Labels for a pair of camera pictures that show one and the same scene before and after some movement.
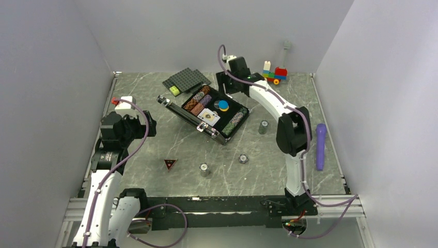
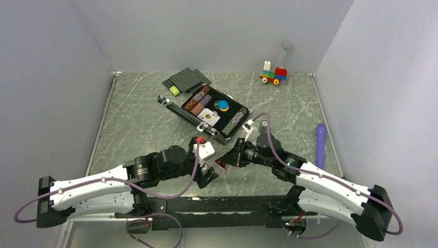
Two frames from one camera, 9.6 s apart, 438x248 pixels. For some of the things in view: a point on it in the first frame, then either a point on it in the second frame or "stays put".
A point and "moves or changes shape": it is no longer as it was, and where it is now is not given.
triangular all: (169, 163) moves or changes shape
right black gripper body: (229, 82) → (246, 153)
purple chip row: (205, 99) stays put
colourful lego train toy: (280, 73) stays put
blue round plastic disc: (223, 104) stays put
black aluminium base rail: (169, 213) stays put
